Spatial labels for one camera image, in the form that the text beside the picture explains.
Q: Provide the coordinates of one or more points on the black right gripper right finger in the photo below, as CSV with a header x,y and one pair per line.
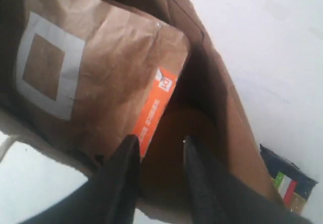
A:
x,y
219,197

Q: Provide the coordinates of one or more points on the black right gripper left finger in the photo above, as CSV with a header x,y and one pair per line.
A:
x,y
109,196

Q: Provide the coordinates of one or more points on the spaghetti packet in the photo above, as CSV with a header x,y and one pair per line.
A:
x,y
292,184

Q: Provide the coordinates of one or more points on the brown coffee pouch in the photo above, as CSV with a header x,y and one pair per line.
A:
x,y
91,72

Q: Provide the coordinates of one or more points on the brown paper bag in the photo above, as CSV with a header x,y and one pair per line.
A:
x,y
205,91

